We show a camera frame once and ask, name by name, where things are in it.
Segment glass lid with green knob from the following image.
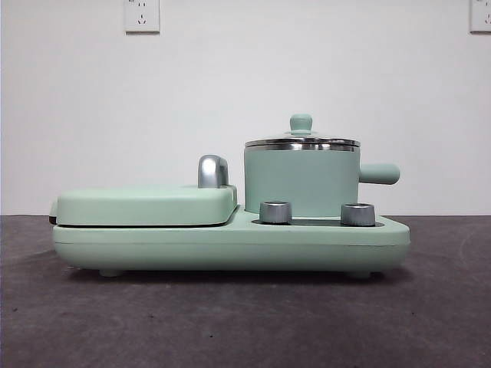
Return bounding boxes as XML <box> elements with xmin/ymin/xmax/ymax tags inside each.
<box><xmin>244</xmin><ymin>112</ymin><xmax>361</xmax><ymax>146</ymax></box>

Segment silver control knob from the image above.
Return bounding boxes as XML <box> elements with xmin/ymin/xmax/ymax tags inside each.
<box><xmin>340</xmin><ymin>202</ymin><xmax>376</xmax><ymax>226</ymax></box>
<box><xmin>259</xmin><ymin>199</ymin><xmax>293</xmax><ymax>224</ymax></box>

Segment green breakfast machine base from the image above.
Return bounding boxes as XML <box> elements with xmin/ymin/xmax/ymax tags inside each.
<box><xmin>51</xmin><ymin>205</ymin><xmax>411</xmax><ymax>278</ymax></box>

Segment green hinged griddle cover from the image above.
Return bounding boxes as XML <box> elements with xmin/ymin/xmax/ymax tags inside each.
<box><xmin>48</xmin><ymin>183</ymin><xmax>239</xmax><ymax>227</ymax></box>

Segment chrome cover handle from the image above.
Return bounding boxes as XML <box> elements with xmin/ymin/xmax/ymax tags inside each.
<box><xmin>197</xmin><ymin>153</ymin><xmax>231</xmax><ymax>189</ymax></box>

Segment green steamer pot with handle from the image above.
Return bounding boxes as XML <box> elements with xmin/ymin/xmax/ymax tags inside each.
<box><xmin>243</xmin><ymin>143</ymin><xmax>401</xmax><ymax>216</ymax></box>

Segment white wall socket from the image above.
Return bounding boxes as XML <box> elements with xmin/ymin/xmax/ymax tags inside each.
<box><xmin>469</xmin><ymin>0</ymin><xmax>491</xmax><ymax>34</ymax></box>
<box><xmin>123</xmin><ymin>0</ymin><xmax>160</xmax><ymax>34</ymax></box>

